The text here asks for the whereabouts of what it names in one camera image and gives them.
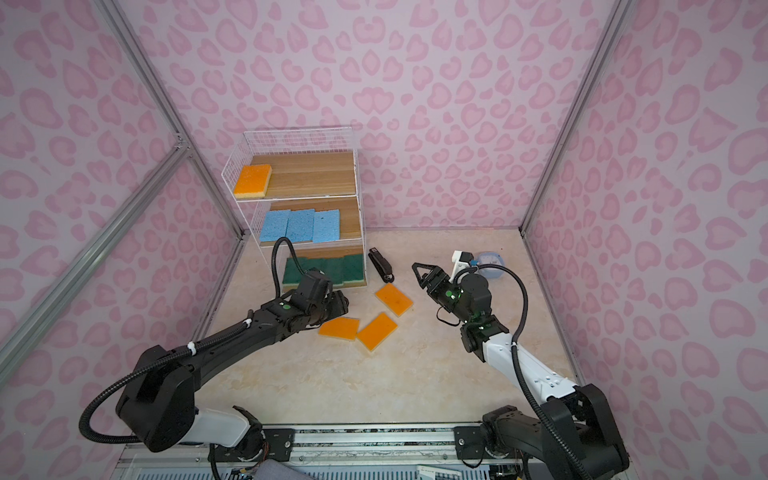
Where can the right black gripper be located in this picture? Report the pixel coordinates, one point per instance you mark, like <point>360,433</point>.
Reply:
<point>438,276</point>

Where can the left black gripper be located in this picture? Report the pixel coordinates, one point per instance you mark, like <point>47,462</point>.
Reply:
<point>340,305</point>

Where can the orange sponge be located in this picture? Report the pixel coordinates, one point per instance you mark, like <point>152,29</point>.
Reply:
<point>394,299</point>
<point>340,328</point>
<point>376,331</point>
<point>253,182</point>

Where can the green sponge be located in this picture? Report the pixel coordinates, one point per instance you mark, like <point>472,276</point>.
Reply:
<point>291,275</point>
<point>353,269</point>
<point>315,269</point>
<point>336,269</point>

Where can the blue sponge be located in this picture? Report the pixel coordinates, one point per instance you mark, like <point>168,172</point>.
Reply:
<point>274,225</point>
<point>326,226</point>
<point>300,226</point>

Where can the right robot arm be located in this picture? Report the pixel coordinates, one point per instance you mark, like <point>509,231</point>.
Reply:
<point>572,429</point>

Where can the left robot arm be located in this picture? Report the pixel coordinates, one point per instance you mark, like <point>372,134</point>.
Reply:
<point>154,405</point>

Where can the orange sponge back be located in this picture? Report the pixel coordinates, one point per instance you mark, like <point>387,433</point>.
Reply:
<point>394,299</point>

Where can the black stapler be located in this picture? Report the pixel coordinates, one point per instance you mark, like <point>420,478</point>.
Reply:
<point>381,265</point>

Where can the light blue round container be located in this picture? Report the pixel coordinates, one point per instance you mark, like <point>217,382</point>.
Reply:
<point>491,258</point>

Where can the white wire wooden shelf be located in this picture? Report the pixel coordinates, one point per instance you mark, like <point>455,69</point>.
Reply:
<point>313,168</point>

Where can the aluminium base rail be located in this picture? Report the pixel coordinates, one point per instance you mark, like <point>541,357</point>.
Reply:
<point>346,451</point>

